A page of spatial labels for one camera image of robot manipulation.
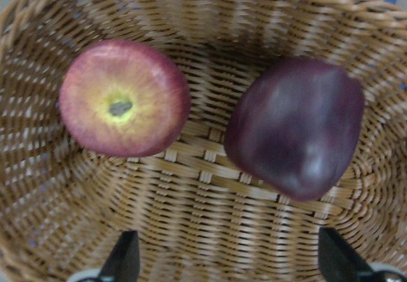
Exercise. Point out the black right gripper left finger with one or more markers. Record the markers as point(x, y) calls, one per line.
point(123, 262)

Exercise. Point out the woven wicker basket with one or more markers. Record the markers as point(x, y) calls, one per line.
point(198, 217)

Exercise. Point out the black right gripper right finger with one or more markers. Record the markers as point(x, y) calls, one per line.
point(338, 261)

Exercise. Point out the dark red apple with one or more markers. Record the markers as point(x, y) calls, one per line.
point(297, 127)

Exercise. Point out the red yellow apple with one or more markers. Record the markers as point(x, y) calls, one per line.
point(124, 99)

